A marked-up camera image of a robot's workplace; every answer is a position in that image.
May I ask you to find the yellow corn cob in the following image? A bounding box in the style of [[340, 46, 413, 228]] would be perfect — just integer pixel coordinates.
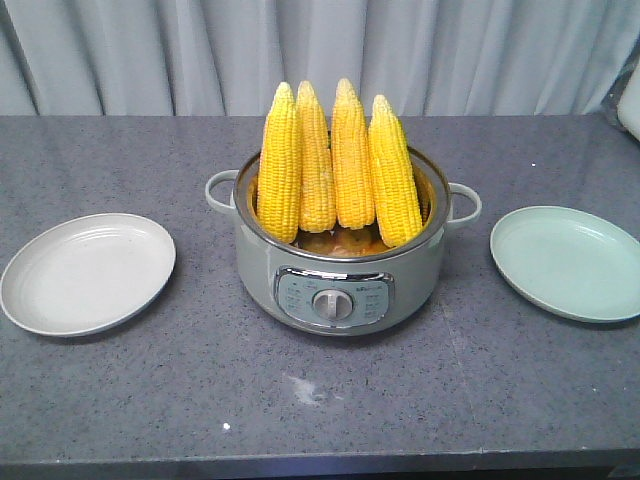
[[257, 82, 302, 243], [331, 78, 375, 230], [369, 94, 422, 248], [297, 80, 336, 233]]

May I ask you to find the green electric cooking pot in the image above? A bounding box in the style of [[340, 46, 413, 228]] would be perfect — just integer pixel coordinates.
[[205, 148, 482, 336]]

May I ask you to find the beige round plate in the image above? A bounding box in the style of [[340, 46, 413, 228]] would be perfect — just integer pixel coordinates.
[[1, 213, 176, 337]]

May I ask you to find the green round plate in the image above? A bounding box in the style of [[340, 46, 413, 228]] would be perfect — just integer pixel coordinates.
[[490, 206, 639, 324]]

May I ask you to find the grey curtain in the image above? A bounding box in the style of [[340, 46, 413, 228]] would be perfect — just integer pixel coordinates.
[[1, 1, 639, 116]]

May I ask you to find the white blender appliance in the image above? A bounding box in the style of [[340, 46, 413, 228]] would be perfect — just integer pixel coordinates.
[[602, 60, 639, 140]]

